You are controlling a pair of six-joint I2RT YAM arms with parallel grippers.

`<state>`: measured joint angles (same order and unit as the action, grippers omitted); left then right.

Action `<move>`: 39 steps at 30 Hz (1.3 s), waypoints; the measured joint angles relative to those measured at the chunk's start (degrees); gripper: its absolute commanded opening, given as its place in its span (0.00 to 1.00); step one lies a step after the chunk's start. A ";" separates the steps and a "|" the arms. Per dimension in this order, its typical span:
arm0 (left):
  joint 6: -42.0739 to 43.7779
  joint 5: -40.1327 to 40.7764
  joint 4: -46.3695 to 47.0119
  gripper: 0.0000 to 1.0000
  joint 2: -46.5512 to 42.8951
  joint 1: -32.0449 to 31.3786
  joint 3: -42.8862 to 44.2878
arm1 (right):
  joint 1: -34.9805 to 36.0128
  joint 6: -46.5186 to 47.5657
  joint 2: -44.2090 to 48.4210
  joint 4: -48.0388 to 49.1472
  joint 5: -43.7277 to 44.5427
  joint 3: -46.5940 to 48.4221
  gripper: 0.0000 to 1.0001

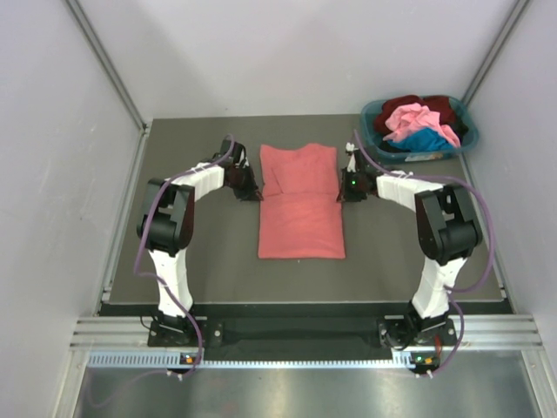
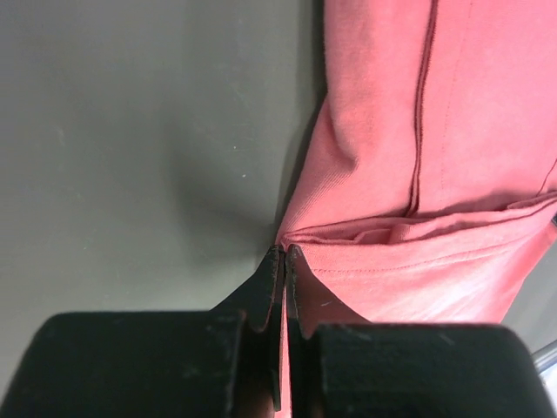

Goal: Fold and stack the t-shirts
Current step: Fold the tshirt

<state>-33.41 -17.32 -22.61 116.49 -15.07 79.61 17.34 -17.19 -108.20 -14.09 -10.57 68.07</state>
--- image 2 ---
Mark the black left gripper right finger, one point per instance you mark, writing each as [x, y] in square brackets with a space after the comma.
[342, 365]

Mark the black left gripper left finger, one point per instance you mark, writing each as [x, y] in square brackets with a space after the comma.
[221, 362]

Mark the coral red t shirt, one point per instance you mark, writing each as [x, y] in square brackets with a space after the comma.
[428, 192]

